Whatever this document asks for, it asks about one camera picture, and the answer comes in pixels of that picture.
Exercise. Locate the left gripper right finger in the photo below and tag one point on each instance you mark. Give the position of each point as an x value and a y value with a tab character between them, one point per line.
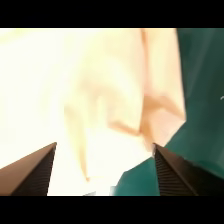
181	176

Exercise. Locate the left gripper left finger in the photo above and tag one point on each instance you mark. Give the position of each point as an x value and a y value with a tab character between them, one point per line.
31	173

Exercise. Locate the cream shirt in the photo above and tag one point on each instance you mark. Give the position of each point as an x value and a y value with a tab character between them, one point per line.
110	83

